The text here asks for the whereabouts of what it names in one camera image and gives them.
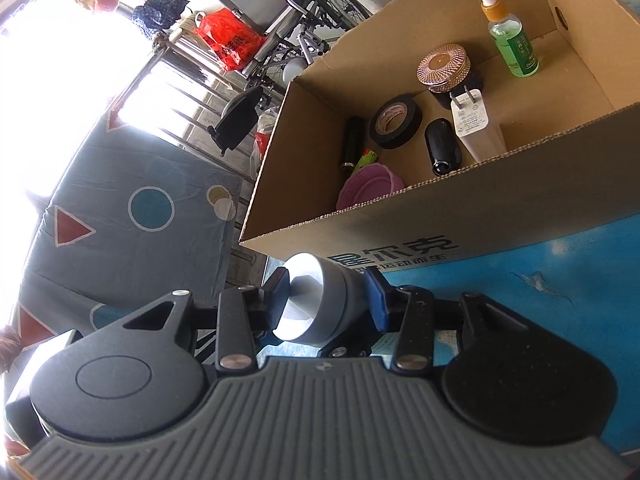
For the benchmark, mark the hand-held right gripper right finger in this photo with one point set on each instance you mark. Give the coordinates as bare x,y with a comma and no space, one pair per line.
375,300

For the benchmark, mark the black electrical tape roll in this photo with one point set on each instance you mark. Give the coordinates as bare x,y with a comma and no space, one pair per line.
380,135

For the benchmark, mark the black jar with rose-gold lid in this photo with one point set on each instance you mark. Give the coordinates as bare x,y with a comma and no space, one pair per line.
442,65

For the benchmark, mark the white charger plug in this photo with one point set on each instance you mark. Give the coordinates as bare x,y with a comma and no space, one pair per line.
477,130

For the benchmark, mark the black cylindrical tube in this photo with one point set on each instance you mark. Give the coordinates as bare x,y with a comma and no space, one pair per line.
351,142

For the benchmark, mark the white bottle with green label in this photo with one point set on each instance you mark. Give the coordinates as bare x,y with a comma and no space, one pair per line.
330,300

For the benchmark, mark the pink plastic bowl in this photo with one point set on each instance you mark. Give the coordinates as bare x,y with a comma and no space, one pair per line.
370,182

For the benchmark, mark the metal railing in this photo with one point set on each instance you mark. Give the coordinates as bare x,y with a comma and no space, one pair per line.
190,50

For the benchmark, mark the black key fob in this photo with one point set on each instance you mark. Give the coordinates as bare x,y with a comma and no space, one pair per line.
440,145

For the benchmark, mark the green lip balm tube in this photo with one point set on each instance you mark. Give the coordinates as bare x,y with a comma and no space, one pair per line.
369,157

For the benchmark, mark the green dropper bottle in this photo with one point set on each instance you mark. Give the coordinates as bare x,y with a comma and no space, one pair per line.
515,45

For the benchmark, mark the brown cardboard box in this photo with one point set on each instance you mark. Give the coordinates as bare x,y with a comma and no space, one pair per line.
500,220

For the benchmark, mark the printed blue blanket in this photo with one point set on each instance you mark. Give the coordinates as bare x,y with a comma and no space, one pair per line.
125,260

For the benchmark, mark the white round ball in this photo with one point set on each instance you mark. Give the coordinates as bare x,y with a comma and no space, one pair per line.
295,69

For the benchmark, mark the red and white plastic bag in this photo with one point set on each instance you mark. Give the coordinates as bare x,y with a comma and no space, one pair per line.
262,137

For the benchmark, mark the blue checked cloth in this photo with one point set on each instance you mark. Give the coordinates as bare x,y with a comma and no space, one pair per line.
160,7

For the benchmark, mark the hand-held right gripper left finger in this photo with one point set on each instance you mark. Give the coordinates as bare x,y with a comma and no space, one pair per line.
280,295

